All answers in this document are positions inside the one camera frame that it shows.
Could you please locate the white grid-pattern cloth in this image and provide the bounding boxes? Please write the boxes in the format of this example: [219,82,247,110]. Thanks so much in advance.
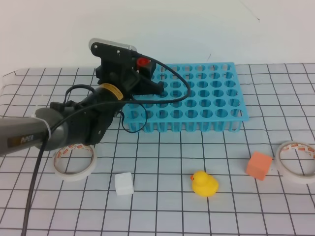
[0,62,315,236]

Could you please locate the blue test tube rack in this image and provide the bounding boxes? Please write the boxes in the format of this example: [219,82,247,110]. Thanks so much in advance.
[123,62,249,132]

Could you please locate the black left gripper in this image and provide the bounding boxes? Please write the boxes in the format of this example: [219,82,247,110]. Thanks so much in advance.
[91,43,164,95]

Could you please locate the white foam cube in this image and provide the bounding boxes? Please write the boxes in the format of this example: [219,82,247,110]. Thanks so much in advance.
[115,173,134,196]

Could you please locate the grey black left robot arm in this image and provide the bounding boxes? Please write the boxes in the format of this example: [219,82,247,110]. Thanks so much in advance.
[0,38,164,155]

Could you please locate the orange foam cube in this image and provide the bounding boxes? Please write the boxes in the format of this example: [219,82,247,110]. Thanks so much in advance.
[246,151,272,181]

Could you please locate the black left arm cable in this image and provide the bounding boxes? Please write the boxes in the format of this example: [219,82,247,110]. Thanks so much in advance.
[21,55,191,236]

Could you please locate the right white tape roll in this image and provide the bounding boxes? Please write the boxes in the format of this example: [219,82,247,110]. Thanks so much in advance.
[274,141,315,185]

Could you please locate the yellow rubber duck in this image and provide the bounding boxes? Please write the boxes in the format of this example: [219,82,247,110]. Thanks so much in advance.
[190,171,219,197]

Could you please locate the red-capped clear tube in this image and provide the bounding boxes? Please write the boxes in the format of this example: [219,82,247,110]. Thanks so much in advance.
[136,57,151,71]

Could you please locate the white tape roll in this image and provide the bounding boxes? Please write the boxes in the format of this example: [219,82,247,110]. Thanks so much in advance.
[274,141,315,185]
[53,144,97,182]

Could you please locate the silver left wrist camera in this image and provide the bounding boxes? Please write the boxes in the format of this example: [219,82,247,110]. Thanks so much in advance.
[89,38,137,52]

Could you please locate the left white tape roll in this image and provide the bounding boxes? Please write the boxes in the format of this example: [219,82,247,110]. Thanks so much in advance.
[53,144,97,182]

